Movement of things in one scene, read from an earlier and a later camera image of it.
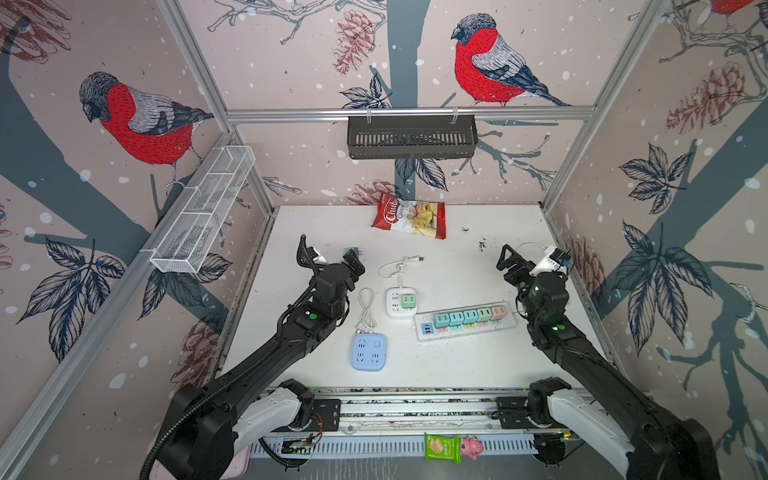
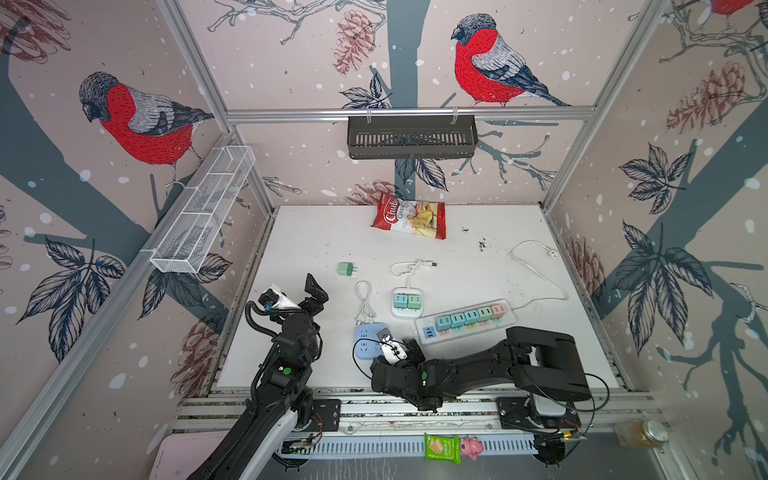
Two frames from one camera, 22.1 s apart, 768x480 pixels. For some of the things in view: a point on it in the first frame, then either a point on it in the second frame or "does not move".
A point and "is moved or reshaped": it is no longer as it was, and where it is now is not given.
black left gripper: x=353 y=262 → x=319 y=297
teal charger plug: x=470 y=317 does not move
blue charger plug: x=456 y=319 does not move
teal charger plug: x=441 y=321 does not move
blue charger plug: x=356 y=251 → x=400 y=301
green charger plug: x=484 y=315 does not move
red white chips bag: x=414 y=217 does not move
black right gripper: x=525 y=267 → x=374 y=364
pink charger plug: x=498 y=313 does not move
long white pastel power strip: x=425 y=329 does not move
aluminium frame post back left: x=177 y=21 does not move
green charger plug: x=409 y=301 is moved or reshaped
